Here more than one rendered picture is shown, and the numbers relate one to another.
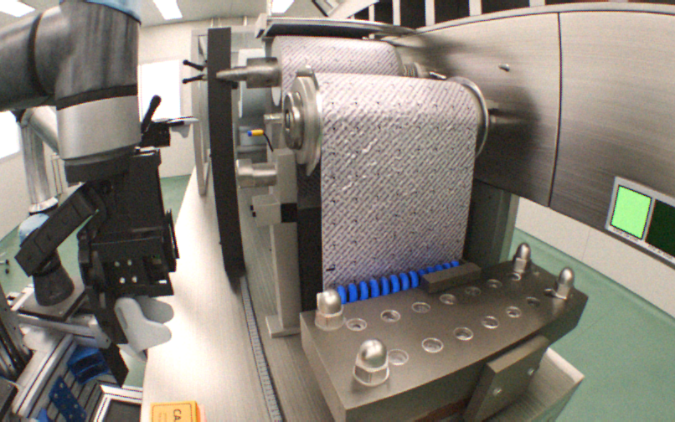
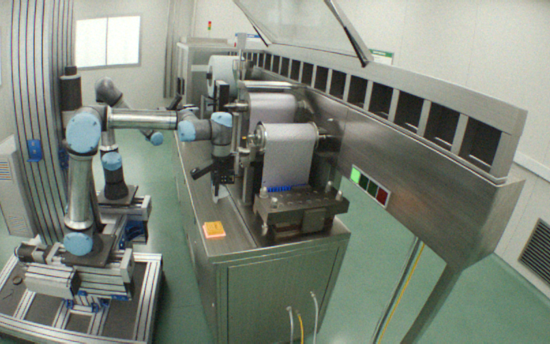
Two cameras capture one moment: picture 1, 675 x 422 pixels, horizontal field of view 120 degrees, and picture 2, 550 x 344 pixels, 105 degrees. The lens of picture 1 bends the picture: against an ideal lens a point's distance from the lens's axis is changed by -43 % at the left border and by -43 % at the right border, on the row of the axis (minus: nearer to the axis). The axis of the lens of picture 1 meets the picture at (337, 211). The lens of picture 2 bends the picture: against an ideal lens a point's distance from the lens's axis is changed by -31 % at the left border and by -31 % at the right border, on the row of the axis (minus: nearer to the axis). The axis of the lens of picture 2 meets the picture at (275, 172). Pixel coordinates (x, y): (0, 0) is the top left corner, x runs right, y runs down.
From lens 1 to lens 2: 94 cm
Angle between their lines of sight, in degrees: 7
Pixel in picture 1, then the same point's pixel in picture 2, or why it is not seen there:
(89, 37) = (225, 133)
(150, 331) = (223, 193)
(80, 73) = (223, 140)
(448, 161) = (303, 152)
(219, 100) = not seen: hidden behind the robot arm
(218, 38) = (224, 89)
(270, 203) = (247, 161)
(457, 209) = (306, 167)
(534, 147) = (335, 149)
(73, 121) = (220, 149)
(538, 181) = (335, 160)
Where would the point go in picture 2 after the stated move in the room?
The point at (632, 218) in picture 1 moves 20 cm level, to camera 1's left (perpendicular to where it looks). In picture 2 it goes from (355, 177) to (308, 173)
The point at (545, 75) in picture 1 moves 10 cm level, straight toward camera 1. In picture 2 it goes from (340, 127) to (331, 131)
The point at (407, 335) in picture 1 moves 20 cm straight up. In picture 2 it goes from (284, 201) to (289, 158)
